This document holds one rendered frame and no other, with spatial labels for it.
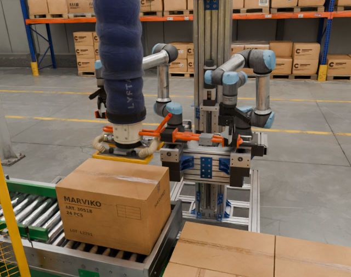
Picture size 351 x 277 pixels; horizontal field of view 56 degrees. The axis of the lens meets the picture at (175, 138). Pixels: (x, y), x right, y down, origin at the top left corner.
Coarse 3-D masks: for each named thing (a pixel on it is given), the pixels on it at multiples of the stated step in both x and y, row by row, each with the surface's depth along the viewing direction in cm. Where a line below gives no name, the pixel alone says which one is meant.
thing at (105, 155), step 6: (108, 150) 192; (114, 150) 192; (96, 156) 187; (102, 156) 186; (108, 156) 186; (114, 156) 185; (120, 156) 184; (126, 156) 184; (132, 156) 184; (138, 156) 184; (150, 156) 185; (132, 162) 181; (138, 162) 180; (144, 162) 179
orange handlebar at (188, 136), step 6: (108, 126) 196; (138, 132) 187; (144, 132) 186; (150, 132) 185; (180, 132) 184; (186, 132) 182; (192, 132) 182; (180, 138) 180; (186, 138) 179; (192, 138) 178; (198, 138) 177; (216, 138) 174; (240, 138) 173
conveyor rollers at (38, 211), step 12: (12, 192) 271; (0, 204) 256; (12, 204) 256; (24, 204) 256; (36, 204) 256; (48, 204) 256; (0, 216) 245; (24, 216) 244; (36, 216) 243; (48, 216) 243; (60, 216) 242; (48, 228) 229; (60, 228) 228; (36, 240) 218; (48, 240) 216; (60, 240) 215; (72, 240) 213; (96, 252) 205; (108, 252) 203; (120, 252) 202
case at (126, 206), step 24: (96, 168) 219; (120, 168) 218; (144, 168) 217; (168, 168) 216; (72, 192) 197; (96, 192) 192; (120, 192) 190; (144, 192) 189; (168, 192) 221; (72, 216) 205; (96, 216) 199; (120, 216) 193; (144, 216) 187; (168, 216) 226; (96, 240) 207; (120, 240) 200; (144, 240) 194
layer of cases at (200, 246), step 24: (192, 240) 211; (216, 240) 210; (240, 240) 209; (264, 240) 208; (288, 240) 208; (168, 264) 192; (192, 264) 191; (216, 264) 191; (240, 264) 190; (264, 264) 190; (288, 264) 189; (312, 264) 188; (336, 264) 188
